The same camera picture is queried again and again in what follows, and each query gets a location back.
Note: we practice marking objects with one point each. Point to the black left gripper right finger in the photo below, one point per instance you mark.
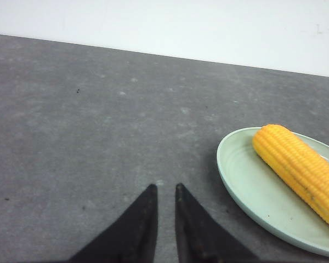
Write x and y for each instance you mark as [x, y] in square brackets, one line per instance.
[200, 238]

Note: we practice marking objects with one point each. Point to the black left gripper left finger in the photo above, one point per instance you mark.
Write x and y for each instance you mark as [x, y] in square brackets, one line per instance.
[131, 238]

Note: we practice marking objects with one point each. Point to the yellow corn cob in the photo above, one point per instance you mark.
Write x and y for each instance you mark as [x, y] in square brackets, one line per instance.
[299, 166]

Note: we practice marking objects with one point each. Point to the pale green plate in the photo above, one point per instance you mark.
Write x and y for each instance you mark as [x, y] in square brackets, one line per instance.
[265, 198]

